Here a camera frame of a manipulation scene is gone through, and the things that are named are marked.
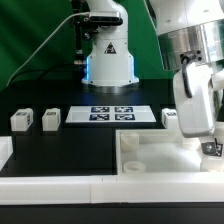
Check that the white square tabletop part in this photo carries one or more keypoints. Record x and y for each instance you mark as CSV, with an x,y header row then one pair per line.
x,y
162,150

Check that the white left fence block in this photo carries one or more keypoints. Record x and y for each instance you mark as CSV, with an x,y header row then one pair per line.
x,y
6,150

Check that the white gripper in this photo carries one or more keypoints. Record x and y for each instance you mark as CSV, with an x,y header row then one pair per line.
x,y
197,115

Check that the white front fence rail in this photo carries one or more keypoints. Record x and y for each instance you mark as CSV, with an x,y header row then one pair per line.
x,y
146,188

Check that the white marker sheet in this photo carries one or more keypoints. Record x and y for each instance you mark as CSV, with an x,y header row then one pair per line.
x,y
110,114

